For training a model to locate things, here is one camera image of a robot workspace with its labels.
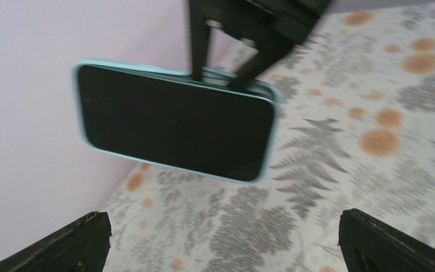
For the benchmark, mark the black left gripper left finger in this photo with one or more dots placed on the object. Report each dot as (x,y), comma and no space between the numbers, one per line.
(82,245)

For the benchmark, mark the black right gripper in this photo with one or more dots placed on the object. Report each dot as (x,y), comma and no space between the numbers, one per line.
(274,26)

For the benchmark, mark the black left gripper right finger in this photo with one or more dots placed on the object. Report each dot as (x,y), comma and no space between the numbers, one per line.
(368,244)

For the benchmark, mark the phone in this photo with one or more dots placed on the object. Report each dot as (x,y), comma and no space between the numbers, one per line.
(162,117)

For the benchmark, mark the floral patterned table mat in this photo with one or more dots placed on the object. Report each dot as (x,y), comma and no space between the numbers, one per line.
(356,130)

